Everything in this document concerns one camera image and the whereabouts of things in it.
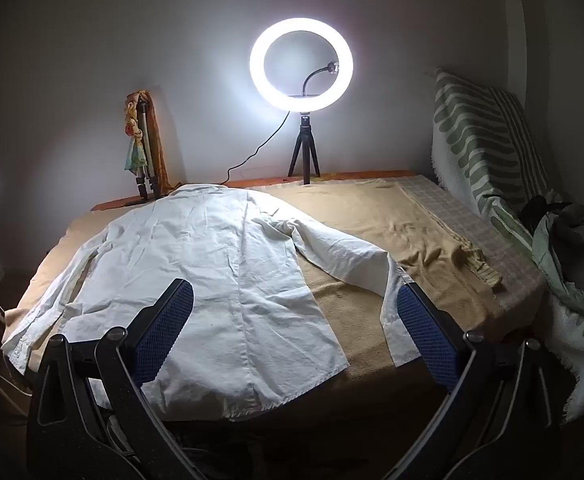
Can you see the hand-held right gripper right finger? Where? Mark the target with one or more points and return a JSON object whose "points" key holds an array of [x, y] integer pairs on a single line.
{"points": [[424, 340]]}

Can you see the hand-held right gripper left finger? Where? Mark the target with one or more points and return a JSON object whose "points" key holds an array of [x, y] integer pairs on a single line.
{"points": [[166, 330]]}

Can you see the white shirt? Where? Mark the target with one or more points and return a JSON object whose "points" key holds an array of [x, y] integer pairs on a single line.
{"points": [[211, 270]]}

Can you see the checked bed sheet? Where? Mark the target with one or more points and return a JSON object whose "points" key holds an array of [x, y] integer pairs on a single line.
{"points": [[472, 225]]}

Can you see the tan blanket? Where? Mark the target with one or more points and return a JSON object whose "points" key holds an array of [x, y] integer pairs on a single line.
{"points": [[372, 220]]}

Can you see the silver folded tripod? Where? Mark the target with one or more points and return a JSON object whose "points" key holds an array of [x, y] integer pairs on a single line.
{"points": [[147, 160]]}

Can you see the dark grey jacket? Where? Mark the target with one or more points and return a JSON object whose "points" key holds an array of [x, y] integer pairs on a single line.
{"points": [[582, 270]]}

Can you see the colourful floral cloth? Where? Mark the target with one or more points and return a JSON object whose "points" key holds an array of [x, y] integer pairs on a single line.
{"points": [[134, 155]]}

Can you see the orange mattress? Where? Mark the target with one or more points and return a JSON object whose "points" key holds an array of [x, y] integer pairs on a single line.
{"points": [[267, 182]]}

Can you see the green striped white pillow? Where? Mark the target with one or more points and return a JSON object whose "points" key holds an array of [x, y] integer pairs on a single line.
{"points": [[472, 135]]}

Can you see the black mini tripod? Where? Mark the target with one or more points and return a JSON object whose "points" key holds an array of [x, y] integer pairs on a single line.
{"points": [[304, 130]]}

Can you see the black gooseneck phone holder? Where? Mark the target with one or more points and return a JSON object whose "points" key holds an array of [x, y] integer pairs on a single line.
{"points": [[308, 80]]}

